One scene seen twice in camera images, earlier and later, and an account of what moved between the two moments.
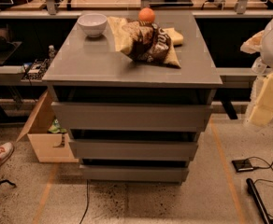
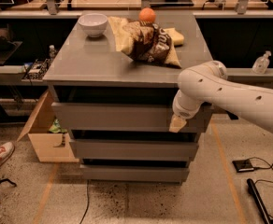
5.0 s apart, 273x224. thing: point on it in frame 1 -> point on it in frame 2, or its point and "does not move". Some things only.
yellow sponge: [176, 36] does not move
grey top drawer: [135, 117] does not move
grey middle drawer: [130, 150] does not move
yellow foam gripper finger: [271, 97] -> [185, 105]
